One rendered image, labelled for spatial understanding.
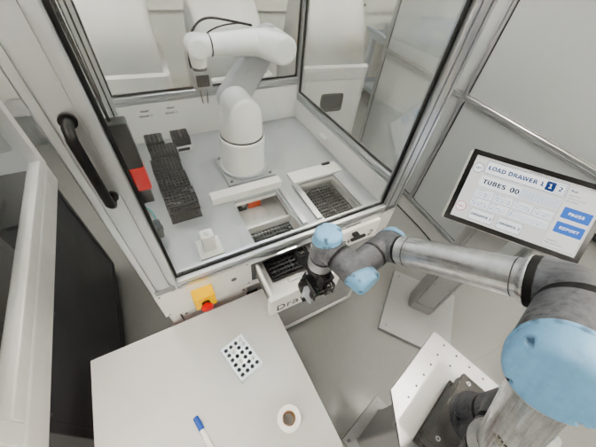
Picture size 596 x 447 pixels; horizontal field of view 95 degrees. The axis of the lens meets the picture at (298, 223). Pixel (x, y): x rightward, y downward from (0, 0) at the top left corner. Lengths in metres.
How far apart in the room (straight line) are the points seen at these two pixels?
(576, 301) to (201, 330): 0.99
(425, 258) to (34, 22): 0.76
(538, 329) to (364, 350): 1.53
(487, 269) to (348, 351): 1.40
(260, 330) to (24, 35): 0.94
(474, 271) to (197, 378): 0.86
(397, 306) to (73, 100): 1.97
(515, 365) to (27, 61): 0.78
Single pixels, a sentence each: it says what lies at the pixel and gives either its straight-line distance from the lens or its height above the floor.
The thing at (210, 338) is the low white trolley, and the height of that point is 0.76.
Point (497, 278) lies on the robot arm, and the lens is 0.63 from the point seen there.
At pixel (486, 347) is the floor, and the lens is 2.34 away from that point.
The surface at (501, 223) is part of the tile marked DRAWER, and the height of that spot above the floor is 1.00.
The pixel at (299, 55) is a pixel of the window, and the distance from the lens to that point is 0.66.
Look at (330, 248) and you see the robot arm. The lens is 0.69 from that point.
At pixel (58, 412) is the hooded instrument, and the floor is 0.71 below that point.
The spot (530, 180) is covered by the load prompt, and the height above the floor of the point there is 1.16.
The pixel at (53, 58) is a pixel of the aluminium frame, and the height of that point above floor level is 1.62.
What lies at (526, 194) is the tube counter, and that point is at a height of 1.11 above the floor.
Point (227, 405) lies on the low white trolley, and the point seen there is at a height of 0.76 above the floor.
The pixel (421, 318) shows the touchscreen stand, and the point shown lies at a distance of 2.14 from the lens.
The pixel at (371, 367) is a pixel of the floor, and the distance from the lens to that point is 1.93.
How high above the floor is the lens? 1.78
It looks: 48 degrees down
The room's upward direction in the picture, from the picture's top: 7 degrees clockwise
